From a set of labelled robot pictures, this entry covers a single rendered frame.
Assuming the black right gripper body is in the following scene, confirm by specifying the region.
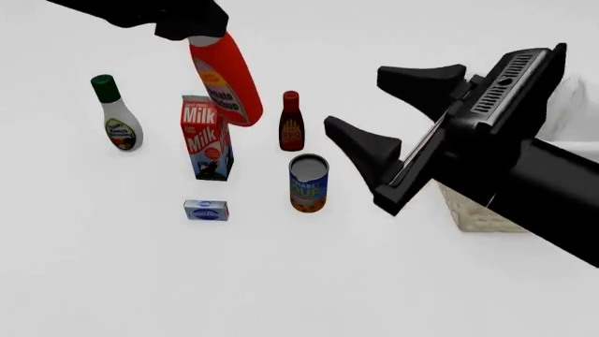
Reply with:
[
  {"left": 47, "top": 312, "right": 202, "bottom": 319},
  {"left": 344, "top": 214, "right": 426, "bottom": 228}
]
[{"left": 373, "top": 42, "right": 568, "bottom": 217}]

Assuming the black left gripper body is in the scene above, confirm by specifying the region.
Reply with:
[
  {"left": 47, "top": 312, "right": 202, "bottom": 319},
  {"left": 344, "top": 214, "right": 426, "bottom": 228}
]
[{"left": 153, "top": 0, "right": 230, "bottom": 42}]

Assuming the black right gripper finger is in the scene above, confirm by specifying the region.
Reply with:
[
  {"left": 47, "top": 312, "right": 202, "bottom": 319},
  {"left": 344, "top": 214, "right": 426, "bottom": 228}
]
[
  {"left": 323, "top": 115, "right": 404, "bottom": 197},
  {"left": 376, "top": 64, "right": 469, "bottom": 124}
]

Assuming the red ketchup bottle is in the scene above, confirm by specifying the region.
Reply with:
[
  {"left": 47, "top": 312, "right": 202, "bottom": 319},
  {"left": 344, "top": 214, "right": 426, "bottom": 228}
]
[{"left": 188, "top": 31, "right": 265, "bottom": 128}]

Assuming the pale woven basket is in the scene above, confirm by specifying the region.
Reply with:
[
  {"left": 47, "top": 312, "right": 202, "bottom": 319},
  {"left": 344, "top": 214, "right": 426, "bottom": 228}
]
[{"left": 437, "top": 73, "right": 599, "bottom": 233}]

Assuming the blue soup can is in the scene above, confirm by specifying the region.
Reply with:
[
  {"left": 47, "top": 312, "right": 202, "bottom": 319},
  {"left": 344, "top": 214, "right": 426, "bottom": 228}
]
[{"left": 288, "top": 153, "right": 330, "bottom": 213}]

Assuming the dark red barbecue sauce bottle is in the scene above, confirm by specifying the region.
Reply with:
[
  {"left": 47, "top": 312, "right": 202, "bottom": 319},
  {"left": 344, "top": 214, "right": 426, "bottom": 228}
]
[{"left": 279, "top": 90, "right": 306, "bottom": 153}]

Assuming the ranch dressing bottle green cap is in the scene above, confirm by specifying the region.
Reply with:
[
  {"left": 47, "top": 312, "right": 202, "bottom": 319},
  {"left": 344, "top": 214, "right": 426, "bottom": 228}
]
[{"left": 90, "top": 73, "right": 144, "bottom": 153}]

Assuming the red and blue milk carton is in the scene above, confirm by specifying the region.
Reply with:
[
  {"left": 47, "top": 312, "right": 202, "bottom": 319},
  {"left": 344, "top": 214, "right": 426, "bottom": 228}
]
[{"left": 180, "top": 94, "right": 235, "bottom": 183}]

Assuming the small blue cream cheese box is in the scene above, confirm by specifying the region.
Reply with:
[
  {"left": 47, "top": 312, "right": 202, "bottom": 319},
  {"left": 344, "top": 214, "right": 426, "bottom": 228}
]
[{"left": 183, "top": 199, "right": 230, "bottom": 222}]

